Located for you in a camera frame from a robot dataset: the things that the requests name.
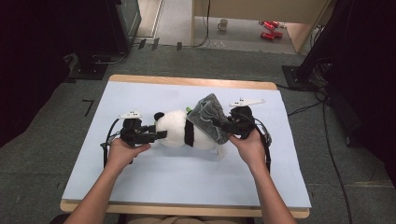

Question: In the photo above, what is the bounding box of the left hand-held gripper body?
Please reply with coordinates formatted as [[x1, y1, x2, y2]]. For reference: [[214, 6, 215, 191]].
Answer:
[[119, 109, 151, 148]]

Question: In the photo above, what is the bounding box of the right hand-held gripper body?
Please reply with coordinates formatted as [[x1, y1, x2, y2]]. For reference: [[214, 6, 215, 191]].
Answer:
[[228, 97, 267, 141]]

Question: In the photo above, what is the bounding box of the grey knitted cloth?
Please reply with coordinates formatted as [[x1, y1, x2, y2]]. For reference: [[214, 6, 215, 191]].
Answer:
[[186, 92, 232, 146]]

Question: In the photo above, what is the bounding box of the panda plush toy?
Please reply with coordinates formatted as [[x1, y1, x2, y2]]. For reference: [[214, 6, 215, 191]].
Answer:
[[152, 105, 229, 161]]

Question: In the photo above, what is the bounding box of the person's left hand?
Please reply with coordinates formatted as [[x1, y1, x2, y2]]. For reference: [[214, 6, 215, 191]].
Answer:
[[105, 137, 152, 175]]

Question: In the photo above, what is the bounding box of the person's right hand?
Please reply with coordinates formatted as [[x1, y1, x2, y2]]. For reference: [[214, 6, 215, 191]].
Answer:
[[228, 128, 268, 175]]

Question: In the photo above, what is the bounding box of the light blue table mat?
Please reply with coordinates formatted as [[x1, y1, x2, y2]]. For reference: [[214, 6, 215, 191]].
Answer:
[[61, 80, 313, 209]]

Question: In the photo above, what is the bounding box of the wooden table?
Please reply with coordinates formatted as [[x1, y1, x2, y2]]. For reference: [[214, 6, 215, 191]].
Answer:
[[59, 74, 311, 219]]

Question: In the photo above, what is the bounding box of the black stand base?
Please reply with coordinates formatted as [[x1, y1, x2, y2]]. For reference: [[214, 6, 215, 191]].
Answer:
[[67, 53, 109, 82]]

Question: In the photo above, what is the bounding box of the black metal stand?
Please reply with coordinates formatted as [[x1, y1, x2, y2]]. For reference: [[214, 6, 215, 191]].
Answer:
[[281, 0, 353, 91]]

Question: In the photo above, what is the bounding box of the dark cabinet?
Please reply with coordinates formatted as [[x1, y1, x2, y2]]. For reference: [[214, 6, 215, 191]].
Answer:
[[105, 0, 143, 54]]

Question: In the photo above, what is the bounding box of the wooden cabinet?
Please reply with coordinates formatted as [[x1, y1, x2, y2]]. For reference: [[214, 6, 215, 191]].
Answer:
[[191, 0, 333, 54]]

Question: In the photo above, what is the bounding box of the dark curtain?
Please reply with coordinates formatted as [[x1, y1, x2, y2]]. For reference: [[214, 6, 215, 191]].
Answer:
[[326, 0, 396, 190], [0, 0, 73, 149]]

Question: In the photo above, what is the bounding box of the left hand-held gripper cable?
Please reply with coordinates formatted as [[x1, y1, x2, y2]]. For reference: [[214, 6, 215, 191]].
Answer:
[[99, 117, 123, 170]]

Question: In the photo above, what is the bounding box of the hand-held gripper cable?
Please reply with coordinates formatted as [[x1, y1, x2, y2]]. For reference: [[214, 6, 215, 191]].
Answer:
[[99, 117, 123, 170], [252, 117, 273, 175]]

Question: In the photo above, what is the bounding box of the right hand-held gripper cable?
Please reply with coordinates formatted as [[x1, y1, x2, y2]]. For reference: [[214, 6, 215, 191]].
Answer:
[[252, 117, 273, 175]]

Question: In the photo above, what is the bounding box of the black floor cable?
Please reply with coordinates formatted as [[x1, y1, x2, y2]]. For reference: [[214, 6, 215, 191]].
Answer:
[[286, 91, 354, 224]]

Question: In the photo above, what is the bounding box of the black hanging cable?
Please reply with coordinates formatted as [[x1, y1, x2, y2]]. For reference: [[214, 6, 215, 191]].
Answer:
[[181, 0, 212, 49]]

